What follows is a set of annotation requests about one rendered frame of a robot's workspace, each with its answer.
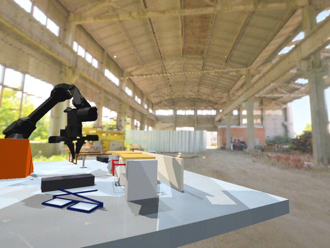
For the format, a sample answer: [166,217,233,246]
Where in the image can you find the dark blue rectangular glasses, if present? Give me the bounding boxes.
[42,188,103,213]

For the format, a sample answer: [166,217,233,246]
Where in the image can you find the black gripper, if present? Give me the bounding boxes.
[49,122,99,159]

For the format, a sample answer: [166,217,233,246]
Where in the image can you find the beige flat panel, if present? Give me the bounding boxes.
[134,150,184,191]

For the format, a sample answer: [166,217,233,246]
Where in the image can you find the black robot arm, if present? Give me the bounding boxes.
[3,83,98,139]

